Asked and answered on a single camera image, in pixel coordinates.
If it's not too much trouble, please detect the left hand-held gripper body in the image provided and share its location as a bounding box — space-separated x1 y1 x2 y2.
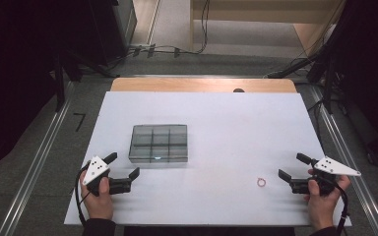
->
82 155 133 198

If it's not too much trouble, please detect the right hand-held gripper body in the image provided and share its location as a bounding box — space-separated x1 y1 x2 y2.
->
289 155 362 197

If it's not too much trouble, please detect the clear grey compartment box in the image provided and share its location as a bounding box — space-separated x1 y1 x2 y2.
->
128 124 189 164

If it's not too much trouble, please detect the person's left hand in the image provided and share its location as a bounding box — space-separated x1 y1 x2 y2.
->
79 170 115 221

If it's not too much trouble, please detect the person's right hand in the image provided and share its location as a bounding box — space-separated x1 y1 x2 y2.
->
303 175 351 232

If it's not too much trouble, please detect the black floor bar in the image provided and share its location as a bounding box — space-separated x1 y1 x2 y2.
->
264 53 323 80

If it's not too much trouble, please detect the wooden table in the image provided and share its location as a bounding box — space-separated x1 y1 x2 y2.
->
110 77 297 93

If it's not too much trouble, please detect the black cabinet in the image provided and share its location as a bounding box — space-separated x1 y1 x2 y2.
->
88 0 138 67

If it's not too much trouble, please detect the light wooden furniture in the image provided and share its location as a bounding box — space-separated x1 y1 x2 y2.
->
189 0 346 55

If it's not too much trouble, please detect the metal floor rail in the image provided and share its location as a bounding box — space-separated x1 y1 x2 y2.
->
0 82 77 236
309 85 378 236

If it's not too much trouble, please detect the left hand-held gripper cable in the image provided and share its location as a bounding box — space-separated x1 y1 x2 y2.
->
74 162 92 227

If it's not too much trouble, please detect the hand-held gripper cable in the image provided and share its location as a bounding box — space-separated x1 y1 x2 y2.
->
321 176 349 236
74 162 92 227

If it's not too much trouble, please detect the right hand-held gripper cable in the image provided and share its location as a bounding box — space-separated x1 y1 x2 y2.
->
321 176 349 236

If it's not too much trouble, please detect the black floor cable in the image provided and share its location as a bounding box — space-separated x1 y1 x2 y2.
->
124 43 208 60

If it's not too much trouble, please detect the hanging black cable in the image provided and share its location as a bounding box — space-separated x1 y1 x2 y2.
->
200 0 211 53

